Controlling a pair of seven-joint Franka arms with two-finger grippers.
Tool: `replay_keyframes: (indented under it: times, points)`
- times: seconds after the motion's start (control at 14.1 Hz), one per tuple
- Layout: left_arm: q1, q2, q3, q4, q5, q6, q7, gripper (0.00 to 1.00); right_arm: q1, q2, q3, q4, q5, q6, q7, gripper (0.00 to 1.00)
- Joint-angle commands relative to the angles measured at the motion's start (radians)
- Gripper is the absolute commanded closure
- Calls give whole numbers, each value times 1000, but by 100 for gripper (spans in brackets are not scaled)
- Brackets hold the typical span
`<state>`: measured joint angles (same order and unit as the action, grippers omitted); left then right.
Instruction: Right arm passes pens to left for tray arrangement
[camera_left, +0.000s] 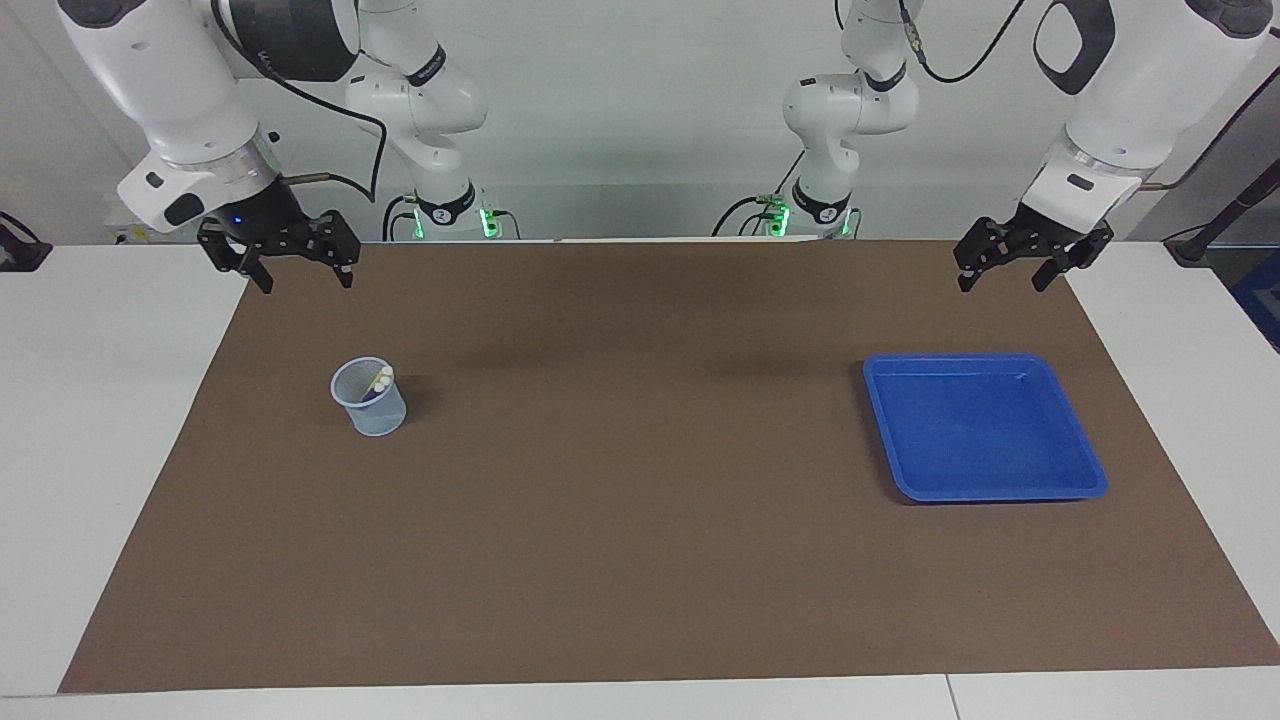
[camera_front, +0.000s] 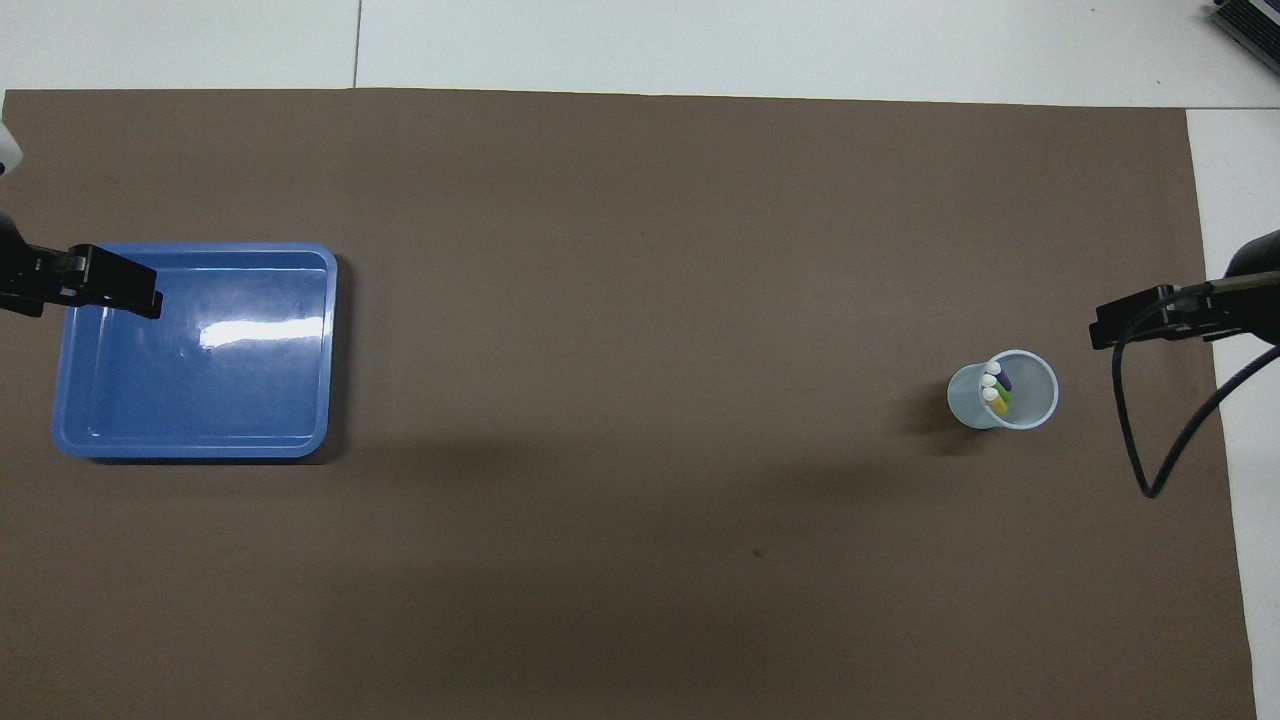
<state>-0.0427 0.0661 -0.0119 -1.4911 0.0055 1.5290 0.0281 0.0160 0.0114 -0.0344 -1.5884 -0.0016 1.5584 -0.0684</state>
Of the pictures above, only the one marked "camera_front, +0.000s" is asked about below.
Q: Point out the translucent light blue pen cup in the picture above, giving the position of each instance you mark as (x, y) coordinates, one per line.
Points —
(1035, 385)

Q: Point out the green pen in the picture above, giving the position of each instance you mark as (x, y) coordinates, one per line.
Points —
(1004, 396)

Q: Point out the grey ribbed device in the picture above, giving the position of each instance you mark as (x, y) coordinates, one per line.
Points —
(1250, 20)

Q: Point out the purple pen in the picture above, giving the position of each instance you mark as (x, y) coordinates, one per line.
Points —
(1003, 381)

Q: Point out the brown table mat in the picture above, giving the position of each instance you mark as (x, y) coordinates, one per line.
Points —
(500, 600)

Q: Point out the blue plastic tray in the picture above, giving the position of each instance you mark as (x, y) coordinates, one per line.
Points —
(200, 400)

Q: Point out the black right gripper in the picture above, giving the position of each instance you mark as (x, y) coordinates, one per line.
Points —
(1255, 300)

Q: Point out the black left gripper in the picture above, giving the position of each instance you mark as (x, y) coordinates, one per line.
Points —
(18, 275)

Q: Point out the yellow pen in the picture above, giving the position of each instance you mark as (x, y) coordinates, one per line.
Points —
(998, 405)

